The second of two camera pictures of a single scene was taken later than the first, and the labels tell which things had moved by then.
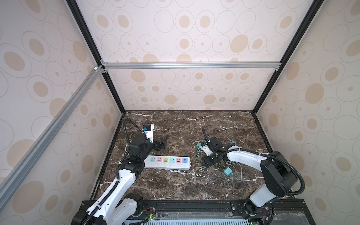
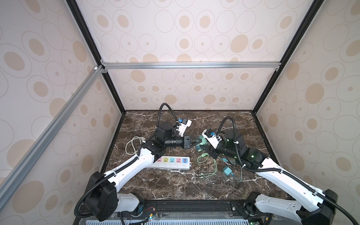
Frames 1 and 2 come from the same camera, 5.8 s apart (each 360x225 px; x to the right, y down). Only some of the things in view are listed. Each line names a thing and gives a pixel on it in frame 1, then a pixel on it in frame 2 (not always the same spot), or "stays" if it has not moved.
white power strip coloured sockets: (167, 162) stays
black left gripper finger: (162, 144) → (193, 142)
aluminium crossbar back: (259, 65) stays
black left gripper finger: (164, 138) → (193, 138)
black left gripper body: (149, 146) → (177, 141)
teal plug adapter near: (227, 171) stays
